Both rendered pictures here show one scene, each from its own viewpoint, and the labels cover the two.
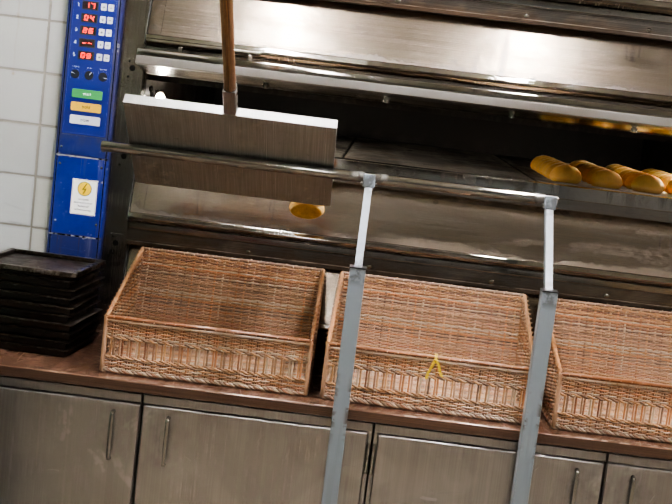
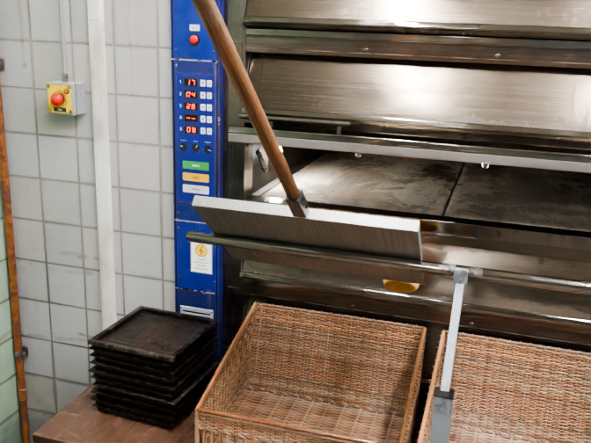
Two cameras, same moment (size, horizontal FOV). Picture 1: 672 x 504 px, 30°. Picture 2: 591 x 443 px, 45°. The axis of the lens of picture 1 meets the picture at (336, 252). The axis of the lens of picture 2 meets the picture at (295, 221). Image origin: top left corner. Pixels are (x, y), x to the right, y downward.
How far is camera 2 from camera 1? 1.71 m
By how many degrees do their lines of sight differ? 17
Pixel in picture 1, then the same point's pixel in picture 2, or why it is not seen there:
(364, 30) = (460, 89)
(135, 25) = (234, 98)
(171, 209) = (279, 268)
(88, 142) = not seen: hidden behind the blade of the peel
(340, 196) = (441, 255)
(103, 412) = not seen: outside the picture
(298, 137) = (377, 236)
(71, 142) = (186, 209)
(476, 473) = not seen: outside the picture
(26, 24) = (140, 102)
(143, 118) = (216, 217)
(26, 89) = (146, 161)
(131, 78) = (235, 148)
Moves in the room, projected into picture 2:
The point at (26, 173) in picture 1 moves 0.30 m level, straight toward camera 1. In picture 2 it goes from (154, 235) to (131, 265)
